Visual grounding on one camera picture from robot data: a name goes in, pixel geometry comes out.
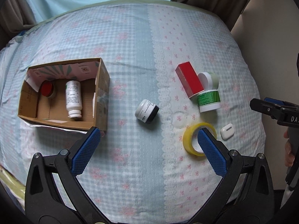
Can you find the black white small jar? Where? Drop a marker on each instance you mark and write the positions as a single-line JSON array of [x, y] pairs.
[[146, 111]]

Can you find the green label white jar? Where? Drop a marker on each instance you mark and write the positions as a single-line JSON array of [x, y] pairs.
[[208, 100]]

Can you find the white earbuds case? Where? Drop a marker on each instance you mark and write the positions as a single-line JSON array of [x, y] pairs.
[[227, 131]]

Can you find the dark brown left curtain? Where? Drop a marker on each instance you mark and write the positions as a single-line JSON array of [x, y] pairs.
[[16, 16]]

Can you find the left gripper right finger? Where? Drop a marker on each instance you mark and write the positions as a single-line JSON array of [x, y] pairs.
[[245, 193]]

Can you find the red round tin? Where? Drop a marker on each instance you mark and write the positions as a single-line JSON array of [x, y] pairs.
[[48, 89]]

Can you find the person's right hand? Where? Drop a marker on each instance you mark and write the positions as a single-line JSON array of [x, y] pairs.
[[289, 157]]

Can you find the red rectangular box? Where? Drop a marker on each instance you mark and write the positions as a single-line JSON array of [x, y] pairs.
[[189, 79]]

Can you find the white pill bottle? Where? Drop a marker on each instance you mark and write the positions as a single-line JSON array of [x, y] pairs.
[[73, 99]]

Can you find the yellow tape roll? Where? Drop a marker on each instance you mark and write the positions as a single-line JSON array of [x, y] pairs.
[[191, 133]]

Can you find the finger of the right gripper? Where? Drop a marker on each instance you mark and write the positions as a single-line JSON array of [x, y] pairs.
[[265, 107], [274, 101]]

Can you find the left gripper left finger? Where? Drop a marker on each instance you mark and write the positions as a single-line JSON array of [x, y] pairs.
[[53, 194]]

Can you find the open cardboard box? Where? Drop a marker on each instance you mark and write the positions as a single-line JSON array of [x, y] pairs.
[[95, 82]]

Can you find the blue checkered floral bedsheet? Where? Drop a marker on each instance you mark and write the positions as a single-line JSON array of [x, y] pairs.
[[140, 173]]

